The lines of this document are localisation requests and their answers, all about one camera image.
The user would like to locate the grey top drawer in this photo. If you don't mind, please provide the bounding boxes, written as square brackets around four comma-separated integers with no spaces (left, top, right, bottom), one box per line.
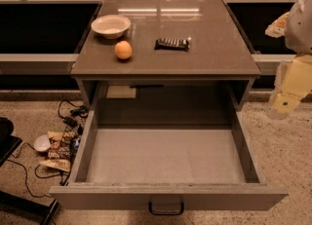
[49,82,290,217]

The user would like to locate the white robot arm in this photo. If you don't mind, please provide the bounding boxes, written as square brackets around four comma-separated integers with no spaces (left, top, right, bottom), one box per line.
[265,0,312,120]

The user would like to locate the grey drawer cabinet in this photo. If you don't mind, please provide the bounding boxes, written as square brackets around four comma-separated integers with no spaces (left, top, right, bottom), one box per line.
[71,0,260,107]

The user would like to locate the dark striped snack bar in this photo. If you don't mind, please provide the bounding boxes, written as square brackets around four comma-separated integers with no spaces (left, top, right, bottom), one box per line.
[154,38,189,52]

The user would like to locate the orange fruit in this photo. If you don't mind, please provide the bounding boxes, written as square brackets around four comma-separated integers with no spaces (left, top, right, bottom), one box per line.
[115,41,133,59]

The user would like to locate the white bowl on cabinet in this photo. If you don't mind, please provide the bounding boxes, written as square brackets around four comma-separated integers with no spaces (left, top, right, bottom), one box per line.
[91,15,131,39]

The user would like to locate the patterned chip bag on floor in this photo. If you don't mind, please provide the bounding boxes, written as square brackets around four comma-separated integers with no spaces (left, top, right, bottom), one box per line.
[40,131,77,172]

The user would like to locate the small white bowl on floor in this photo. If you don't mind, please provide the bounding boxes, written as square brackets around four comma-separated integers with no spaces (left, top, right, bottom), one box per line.
[34,134,51,152]

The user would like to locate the black stand base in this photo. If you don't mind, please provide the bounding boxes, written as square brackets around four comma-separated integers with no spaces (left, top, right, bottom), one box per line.
[0,117,60,225]

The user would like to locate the black top drawer handle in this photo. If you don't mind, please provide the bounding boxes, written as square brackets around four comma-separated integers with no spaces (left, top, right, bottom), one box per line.
[148,202,185,216]

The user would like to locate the black cables on floor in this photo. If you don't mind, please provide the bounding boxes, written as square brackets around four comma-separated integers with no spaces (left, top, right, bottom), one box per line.
[6,99,90,200]

